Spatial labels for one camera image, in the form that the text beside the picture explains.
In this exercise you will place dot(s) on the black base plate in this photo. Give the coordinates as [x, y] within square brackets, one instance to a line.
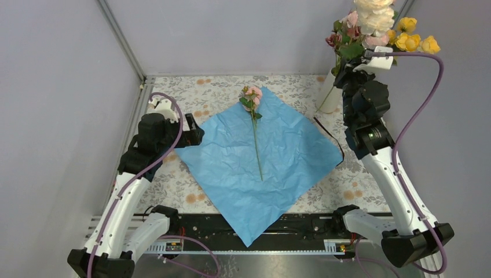
[296, 233]

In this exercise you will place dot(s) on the light pink rose stem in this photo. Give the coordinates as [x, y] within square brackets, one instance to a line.
[370, 42]

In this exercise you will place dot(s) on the brown ribbon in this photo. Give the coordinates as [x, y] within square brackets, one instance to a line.
[333, 137]

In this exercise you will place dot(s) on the left aluminium frame post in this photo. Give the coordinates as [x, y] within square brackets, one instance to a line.
[121, 39]

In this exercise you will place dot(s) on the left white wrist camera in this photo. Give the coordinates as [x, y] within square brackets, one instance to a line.
[164, 107]

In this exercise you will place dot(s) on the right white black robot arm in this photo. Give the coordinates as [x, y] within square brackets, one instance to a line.
[414, 233]

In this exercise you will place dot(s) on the cream white rose stem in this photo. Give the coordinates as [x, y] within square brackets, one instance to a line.
[375, 18]

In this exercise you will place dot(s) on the white slotted cable duct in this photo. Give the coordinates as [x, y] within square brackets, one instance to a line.
[176, 247]

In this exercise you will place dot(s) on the yellow rose stem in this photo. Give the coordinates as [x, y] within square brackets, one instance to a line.
[404, 39]

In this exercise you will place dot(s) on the beige cylindrical vase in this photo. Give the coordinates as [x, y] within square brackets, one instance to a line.
[328, 96]

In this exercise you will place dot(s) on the floral patterned table mat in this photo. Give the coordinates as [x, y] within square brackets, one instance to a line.
[205, 96]

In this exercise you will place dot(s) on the blue wrapping paper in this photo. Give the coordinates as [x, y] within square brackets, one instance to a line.
[294, 154]

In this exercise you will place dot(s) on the dark pink flower stem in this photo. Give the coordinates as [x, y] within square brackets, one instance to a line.
[335, 40]

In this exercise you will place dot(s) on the small pink rose stem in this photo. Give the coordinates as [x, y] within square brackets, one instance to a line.
[251, 100]

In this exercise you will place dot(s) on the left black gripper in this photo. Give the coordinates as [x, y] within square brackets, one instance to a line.
[191, 137]

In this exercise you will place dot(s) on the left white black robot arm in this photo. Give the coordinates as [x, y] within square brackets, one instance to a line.
[108, 251]

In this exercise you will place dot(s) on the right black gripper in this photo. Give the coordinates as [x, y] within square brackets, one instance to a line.
[349, 71]

